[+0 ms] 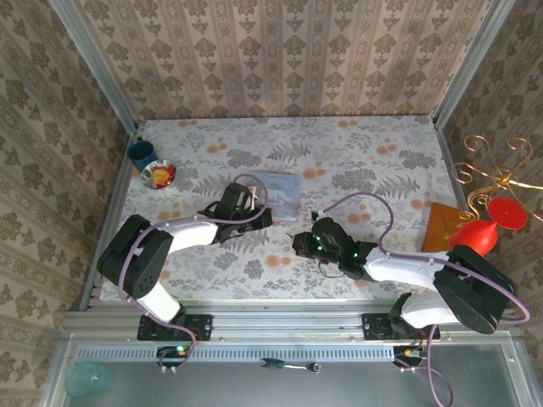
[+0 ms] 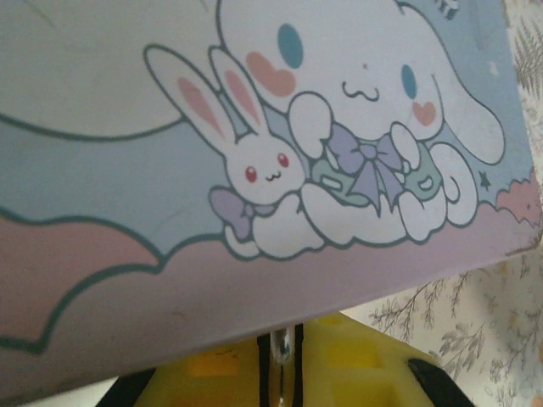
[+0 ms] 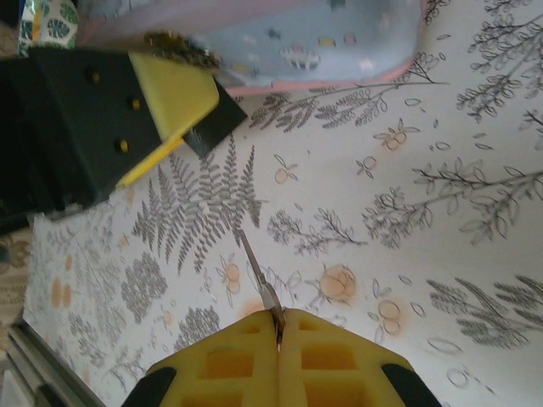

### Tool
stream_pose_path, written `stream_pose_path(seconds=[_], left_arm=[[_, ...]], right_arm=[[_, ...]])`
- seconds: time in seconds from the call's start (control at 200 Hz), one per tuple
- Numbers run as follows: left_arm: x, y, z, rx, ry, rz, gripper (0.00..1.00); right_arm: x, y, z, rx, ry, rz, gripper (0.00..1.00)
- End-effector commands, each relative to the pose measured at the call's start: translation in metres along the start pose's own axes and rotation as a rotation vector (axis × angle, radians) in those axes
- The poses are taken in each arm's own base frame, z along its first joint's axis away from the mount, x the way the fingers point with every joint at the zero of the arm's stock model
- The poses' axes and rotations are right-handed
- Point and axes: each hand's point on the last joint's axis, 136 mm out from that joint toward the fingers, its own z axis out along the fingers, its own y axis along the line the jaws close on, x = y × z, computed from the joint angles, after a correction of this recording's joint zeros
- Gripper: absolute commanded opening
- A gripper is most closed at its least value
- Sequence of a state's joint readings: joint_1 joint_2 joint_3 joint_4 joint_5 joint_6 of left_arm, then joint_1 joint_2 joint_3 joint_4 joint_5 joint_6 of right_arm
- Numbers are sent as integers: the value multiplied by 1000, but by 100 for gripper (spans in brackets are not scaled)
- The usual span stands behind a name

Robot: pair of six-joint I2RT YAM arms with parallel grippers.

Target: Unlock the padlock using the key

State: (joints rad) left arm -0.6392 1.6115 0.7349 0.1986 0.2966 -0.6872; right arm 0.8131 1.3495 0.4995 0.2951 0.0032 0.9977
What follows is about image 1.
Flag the clear plastic bag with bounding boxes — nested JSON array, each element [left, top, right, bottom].
[[249, 169, 305, 224]]

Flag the floral tablecloth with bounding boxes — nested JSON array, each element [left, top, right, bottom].
[[99, 114, 487, 302]]

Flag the red and yellow snack packet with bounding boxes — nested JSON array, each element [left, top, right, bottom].
[[150, 164, 176, 187]]

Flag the leaf-patterned bowl with blue rim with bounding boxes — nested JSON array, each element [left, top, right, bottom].
[[141, 159, 178, 191]]

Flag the brown wooden board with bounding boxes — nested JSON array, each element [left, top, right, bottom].
[[423, 202, 472, 252]]

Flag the dark blue ceramic mug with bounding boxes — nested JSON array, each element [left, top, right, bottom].
[[127, 136, 157, 173]]

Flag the small black controller board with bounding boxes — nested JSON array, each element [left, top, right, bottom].
[[393, 345, 428, 366], [156, 345, 190, 368]]

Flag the grey metal panel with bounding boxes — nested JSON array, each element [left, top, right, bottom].
[[42, 334, 529, 407]]

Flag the translucent green plastic cup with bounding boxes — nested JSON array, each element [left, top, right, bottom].
[[65, 360, 115, 399]]

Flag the thin black cable loop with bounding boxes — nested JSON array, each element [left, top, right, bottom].
[[317, 260, 344, 279]]

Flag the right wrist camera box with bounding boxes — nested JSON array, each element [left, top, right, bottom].
[[311, 210, 347, 245]]

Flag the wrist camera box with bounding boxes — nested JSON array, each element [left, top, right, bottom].
[[311, 210, 347, 245], [220, 182, 262, 213]]

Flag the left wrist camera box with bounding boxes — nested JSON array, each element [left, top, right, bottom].
[[220, 182, 262, 213]]

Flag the aluminium front rail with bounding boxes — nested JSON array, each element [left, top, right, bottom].
[[63, 300, 517, 340]]

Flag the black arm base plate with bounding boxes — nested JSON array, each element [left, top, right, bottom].
[[137, 313, 213, 342], [361, 312, 441, 341]]

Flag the slotted grey cable duct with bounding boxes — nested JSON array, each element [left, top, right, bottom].
[[76, 347, 425, 362]]

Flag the green-handled ratchet wrench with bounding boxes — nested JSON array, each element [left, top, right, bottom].
[[259, 358, 322, 374]]

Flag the aluminium side rail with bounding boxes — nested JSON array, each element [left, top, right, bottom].
[[79, 126, 143, 310]]

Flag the gold wire stand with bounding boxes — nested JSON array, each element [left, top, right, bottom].
[[450, 134, 543, 221]]

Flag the aluminium frame post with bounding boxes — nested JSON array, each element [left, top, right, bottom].
[[432, 0, 517, 126], [48, 0, 139, 132]]

